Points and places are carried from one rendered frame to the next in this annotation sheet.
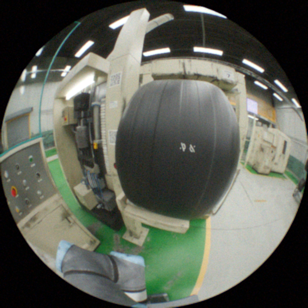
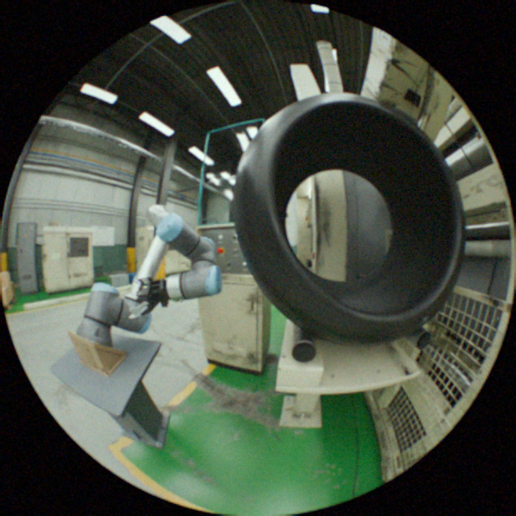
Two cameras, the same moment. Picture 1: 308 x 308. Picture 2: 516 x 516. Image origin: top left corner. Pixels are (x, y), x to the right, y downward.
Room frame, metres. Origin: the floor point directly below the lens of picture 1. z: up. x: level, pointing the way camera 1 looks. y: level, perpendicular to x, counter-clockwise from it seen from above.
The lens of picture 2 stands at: (0.13, -0.41, 1.08)
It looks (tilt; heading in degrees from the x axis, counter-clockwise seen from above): 3 degrees down; 87
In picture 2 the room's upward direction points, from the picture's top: 1 degrees clockwise
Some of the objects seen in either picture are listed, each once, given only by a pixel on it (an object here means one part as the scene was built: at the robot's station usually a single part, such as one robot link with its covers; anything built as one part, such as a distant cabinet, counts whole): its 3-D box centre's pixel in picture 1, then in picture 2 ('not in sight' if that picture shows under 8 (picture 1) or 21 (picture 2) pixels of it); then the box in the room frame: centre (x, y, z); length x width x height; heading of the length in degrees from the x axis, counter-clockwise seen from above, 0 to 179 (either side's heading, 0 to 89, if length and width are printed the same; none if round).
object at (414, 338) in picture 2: not in sight; (389, 313); (0.55, -0.11, 0.90); 0.35 x 0.05 x 0.05; 72
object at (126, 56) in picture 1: (121, 130); (327, 213); (0.47, 0.18, 1.25); 0.13 x 0.13 x 2.50; 72
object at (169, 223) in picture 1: (155, 215); (300, 333); (0.28, -0.02, 0.83); 0.36 x 0.09 x 0.06; 72
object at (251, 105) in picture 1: (252, 106); not in sight; (2.37, -3.69, 2.60); 0.60 x 0.05 x 0.55; 68
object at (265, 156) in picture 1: (265, 159); not in sight; (1.84, -4.92, 0.62); 0.91 x 0.58 x 1.25; 68
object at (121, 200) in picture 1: (137, 184); not in sight; (0.47, 0.10, 0.90); 0.40 x 0.03 x 0.10; 162
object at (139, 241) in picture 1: (135, 233); (301, 410); (0.47, 0.18, 0.02); 0.27 x 0.27 x 0.04; 72
